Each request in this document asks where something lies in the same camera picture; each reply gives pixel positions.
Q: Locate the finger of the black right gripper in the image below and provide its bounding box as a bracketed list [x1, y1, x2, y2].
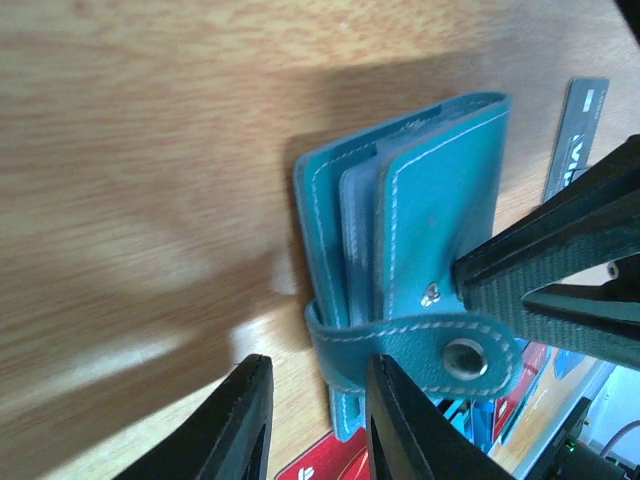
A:
[452, 135, 639, 368]

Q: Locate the red VIP card in pile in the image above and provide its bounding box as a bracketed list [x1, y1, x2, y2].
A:
[275, 428, 371, 480]

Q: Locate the teal leather card holder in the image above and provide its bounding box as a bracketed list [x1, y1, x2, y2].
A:
[293, 92, 523, 442]

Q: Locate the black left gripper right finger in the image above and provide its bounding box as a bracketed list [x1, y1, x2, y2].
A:
[366, 355, 511, 480]

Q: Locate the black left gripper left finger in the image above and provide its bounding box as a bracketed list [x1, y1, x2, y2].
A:
[117, 354, 274, 479]

